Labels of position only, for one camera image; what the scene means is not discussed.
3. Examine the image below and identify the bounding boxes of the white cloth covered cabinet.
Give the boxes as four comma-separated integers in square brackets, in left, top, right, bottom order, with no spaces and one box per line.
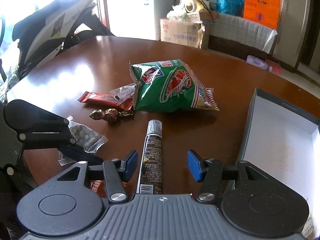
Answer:
[208,14,278,60]

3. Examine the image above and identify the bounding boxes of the orange paper bag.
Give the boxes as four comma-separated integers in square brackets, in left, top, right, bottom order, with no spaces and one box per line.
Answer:
[243,0,281,29]

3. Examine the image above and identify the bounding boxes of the brown cardboard box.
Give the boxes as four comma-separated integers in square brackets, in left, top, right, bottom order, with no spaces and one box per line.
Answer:
[160,19,213,49]

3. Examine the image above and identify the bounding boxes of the dark chocolate stick tube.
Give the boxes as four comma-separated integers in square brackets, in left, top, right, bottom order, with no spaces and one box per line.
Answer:
[136,119,163,194]

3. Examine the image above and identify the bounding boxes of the red flat object on floor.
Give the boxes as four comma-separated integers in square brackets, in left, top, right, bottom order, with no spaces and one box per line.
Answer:
[266,59,282,74]

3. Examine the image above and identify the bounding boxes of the black white folded stroller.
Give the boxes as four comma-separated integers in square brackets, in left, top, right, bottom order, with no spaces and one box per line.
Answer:
[11,0,113,79]

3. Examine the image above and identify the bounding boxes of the dark box with white interior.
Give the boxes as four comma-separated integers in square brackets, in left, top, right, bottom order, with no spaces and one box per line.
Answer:
[237,88,319,239]

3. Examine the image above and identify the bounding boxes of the green shrimp cracker bag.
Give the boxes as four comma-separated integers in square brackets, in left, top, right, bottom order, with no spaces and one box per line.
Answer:
[130,60,219,112]

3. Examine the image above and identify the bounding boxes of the red chocolate bar wrapper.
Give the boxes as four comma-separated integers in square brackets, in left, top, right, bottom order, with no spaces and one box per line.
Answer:
[78,91,133,112]

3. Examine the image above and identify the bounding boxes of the white plastic bags pile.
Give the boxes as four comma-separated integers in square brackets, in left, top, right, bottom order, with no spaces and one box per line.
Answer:
[167,0,188,21]

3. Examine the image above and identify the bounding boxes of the clear bag of round candies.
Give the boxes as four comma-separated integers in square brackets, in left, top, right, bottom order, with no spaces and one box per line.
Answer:
[63,115,108,165]

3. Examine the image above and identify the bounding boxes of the white mini fridge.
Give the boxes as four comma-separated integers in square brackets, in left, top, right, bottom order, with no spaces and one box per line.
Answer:
[107,0,174,41]

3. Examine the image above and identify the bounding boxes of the gold foil candy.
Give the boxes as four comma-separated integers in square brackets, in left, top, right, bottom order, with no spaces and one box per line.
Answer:
[89,108,135,123]

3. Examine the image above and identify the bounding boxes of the small cardboard box with tape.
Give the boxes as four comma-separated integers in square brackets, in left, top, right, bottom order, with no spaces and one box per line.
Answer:
[187,10,220,22]

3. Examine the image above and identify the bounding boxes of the purple detergent bottle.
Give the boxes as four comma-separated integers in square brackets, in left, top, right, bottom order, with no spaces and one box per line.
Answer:
[246,55,272,72]

